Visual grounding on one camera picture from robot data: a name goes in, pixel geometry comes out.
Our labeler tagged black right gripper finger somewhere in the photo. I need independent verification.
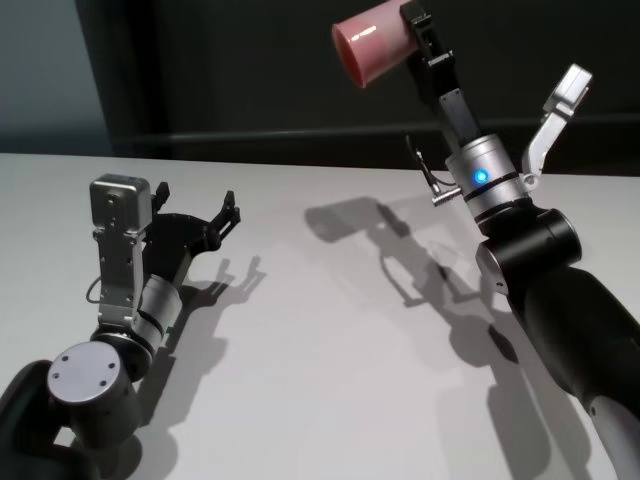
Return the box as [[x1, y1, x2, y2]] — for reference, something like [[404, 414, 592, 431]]
[[399, 0, 433, 27]]

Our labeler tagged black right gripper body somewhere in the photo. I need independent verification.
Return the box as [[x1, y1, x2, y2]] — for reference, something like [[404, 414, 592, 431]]
[[405, 20, 482, 150]]

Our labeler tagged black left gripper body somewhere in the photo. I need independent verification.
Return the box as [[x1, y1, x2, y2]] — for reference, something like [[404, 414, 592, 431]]
[[138, 211, 221, 287]]

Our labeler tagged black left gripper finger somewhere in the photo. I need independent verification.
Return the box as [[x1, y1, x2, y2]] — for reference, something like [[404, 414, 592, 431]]
[[148, 181, 171, 217], [205, 189, 243, 251]]

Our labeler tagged pink plastic cup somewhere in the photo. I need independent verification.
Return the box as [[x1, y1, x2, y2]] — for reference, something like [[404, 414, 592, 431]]
[[331, 0, 420, 90]]

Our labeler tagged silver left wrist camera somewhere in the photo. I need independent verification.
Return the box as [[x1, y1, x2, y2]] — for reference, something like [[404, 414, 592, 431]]
[[88, 172, 152, 329]]

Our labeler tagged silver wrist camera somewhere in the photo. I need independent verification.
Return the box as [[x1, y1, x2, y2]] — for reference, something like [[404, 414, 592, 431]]
[[519, 62, 594, 189], [88, 172, 152, 329]]

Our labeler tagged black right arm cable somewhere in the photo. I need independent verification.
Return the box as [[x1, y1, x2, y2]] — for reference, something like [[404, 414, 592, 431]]
[[405, 133, 462, 206]]

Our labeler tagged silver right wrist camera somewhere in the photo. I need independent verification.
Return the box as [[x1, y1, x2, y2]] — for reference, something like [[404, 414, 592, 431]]
[[519, 62, 594, 189]]

